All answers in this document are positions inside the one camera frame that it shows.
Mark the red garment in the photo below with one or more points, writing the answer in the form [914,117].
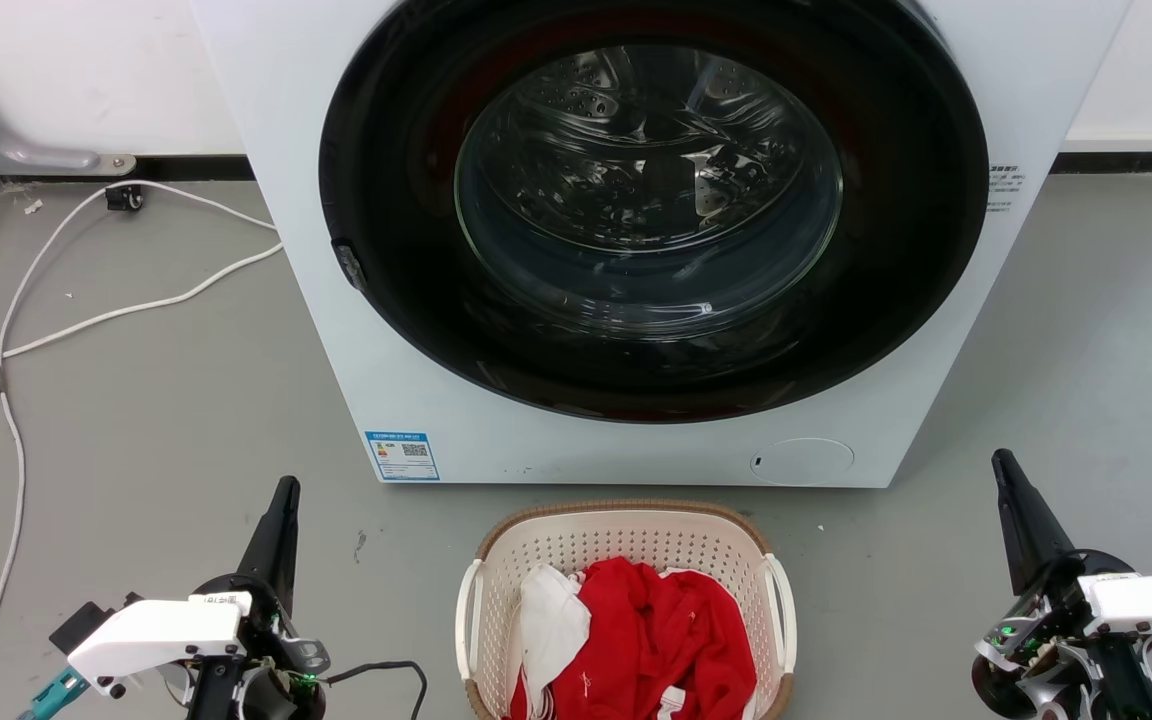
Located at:
[656,640]

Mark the small black floor plug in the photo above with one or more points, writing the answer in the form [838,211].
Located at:
[123,197]

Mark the round white filter cover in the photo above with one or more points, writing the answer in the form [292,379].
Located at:
[802,462]

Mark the blue energy label sticker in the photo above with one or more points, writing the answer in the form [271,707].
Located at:
[402,456]

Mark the grey wall pipe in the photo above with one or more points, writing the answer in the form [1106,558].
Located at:
[6,140]

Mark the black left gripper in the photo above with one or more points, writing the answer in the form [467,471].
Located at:
[281,655]

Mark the black round washing machine door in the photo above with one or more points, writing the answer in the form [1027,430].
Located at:
[396,150]

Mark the white garment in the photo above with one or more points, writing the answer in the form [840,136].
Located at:
[551,625]

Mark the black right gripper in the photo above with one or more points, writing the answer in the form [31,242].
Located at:
[1046,640]

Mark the white washing machine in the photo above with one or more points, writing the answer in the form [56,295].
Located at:
[416,390]

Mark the cream plastic laundry basket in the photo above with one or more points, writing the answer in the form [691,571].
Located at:
[626,535]

